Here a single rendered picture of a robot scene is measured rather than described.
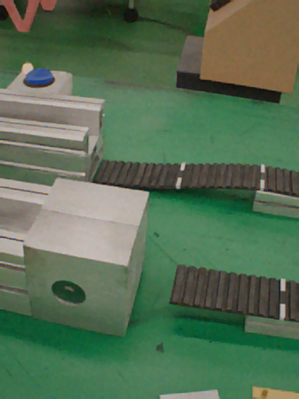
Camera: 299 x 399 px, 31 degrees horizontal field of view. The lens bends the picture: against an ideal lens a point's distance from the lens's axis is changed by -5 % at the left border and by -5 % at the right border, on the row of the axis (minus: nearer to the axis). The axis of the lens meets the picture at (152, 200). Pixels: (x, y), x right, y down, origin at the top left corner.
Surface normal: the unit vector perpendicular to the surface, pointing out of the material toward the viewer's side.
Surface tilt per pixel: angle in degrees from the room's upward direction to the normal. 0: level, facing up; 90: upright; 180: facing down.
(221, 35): 90
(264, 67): 90
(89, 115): 90
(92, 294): 90
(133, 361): 0
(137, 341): 0
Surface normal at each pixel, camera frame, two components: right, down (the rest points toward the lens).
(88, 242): 0.07, -0.79
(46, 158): -0.18, 0.59
